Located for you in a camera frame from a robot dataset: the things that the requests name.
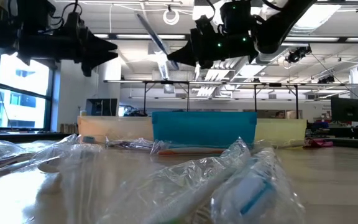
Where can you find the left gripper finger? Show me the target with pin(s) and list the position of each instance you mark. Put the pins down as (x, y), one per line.
(99, 58)
(99, 45)

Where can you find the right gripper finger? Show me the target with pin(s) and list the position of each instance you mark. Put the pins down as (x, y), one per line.
(185, 51)
(188, 60)

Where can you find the orange toothbrush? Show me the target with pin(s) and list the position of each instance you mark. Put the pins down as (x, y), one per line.
(191, 152)

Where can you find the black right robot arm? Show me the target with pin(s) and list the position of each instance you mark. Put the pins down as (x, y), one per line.
(278, 28)

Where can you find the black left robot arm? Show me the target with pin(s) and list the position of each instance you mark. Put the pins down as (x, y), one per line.
(5, 31)

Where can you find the black cabinet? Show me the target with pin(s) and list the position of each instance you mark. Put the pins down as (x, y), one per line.
(101, 107)

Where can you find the small yellow cup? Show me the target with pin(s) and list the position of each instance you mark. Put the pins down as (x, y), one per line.
(83, 113)

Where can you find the large window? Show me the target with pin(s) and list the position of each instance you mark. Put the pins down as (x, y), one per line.
(23, 93)

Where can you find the small teal plastic bin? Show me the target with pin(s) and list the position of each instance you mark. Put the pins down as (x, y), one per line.
(204, 127)

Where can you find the orange plastic bin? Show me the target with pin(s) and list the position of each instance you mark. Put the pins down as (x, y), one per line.
(117, 129)

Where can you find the person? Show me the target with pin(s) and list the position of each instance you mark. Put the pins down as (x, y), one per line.
(280, 114)

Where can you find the yellow plastic bin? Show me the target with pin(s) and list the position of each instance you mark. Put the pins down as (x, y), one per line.
(281, 130)

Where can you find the blue storage crate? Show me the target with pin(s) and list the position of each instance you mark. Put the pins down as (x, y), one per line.
(320, 125)

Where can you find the wrapped green toothbrush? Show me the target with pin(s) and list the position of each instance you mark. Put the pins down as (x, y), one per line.
(179, 193)

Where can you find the magenta cloth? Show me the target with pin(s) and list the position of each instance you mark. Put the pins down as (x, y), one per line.
(320, 143)

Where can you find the black computer monitor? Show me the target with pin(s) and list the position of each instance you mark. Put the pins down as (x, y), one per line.
(346, 109)

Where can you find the white ceiling duct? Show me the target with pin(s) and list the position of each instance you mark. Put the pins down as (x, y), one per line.
(162, 70)

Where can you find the black background rig frame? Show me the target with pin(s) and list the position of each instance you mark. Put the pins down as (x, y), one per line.
(166, 82)
(275, 84)

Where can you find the black overhead camera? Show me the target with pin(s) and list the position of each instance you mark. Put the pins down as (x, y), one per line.
(297, 55)

